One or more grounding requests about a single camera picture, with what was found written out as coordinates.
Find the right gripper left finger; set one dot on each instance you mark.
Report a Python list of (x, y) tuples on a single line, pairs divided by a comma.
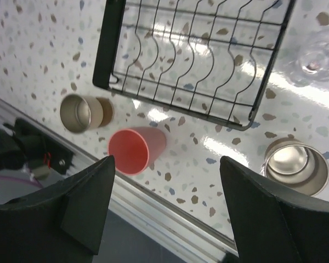
[(63, 222)]

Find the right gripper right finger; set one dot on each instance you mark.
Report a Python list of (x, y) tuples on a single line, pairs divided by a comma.
[(271, 222)]

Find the coral pink plastic cup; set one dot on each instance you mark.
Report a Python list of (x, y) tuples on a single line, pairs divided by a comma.
[(134, 149)]

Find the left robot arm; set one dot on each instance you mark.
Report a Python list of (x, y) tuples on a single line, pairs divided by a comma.
[(11, 155)]

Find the clear plastic cup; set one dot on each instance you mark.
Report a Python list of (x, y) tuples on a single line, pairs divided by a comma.
[(312, 62)]

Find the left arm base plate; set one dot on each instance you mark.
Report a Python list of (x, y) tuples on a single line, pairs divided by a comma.
[(40, 147)]

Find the black wire dish rack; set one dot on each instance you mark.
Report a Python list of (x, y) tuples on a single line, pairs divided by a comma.
[(207, 59)]

